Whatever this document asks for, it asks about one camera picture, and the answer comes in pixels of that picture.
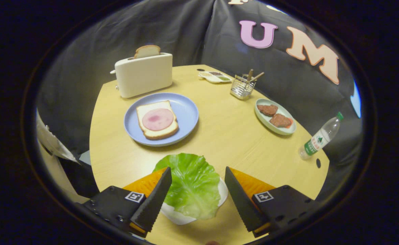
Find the green lettuce leaf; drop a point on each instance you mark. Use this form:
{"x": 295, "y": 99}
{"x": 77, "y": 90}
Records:
{"x": 192, "y": 183}

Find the white toaster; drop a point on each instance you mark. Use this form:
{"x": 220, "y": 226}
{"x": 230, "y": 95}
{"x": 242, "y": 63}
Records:
{"x": 145, "y": 75}

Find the blue round plate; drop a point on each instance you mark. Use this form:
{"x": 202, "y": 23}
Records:
{"x": 186, "y": 112}

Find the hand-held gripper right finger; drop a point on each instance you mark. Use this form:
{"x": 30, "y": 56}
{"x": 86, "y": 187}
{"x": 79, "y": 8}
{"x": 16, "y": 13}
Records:
{"x": 242, "y": 200}

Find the black backdrop cloth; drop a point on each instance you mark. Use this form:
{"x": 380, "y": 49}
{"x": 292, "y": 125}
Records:
{"x": 186, "y": 30}

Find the white divided condiment dish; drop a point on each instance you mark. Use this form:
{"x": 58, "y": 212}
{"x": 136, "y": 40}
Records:
{"x": 214, "y": 79}

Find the white leaf-shaped plate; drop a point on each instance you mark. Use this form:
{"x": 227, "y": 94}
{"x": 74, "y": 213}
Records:
{"x": 180, "y": 217}

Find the toasted bread slice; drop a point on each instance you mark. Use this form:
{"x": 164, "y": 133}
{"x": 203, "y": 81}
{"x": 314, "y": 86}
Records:
{"x": 147, "y": 51}

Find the pink ham slice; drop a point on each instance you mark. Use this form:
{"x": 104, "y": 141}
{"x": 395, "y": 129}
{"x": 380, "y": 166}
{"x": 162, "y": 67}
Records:
{"x": 157, "y": 119}

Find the white bread slice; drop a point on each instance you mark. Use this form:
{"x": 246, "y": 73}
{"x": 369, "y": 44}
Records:
{"x": 145, "y": 110}

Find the white plastic sheet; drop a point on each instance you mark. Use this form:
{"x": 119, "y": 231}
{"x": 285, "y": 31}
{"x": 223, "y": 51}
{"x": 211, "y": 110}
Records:
{"x": 55, "y": 144}

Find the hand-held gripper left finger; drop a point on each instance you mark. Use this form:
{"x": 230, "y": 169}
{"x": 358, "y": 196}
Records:
{"x": 152, "y": 204}

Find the brown meat patty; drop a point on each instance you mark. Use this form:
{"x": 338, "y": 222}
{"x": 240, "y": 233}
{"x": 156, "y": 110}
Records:
{"x": 280, "y": 120}
{"x": 267, "y": 110}

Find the pale green plate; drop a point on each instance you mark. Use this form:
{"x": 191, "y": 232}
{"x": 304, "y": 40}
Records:
{"x": 265, "y": 120}

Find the clear plastic water bottle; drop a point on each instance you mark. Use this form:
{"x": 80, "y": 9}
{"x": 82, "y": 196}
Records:
{"x": 318, "y": 139}

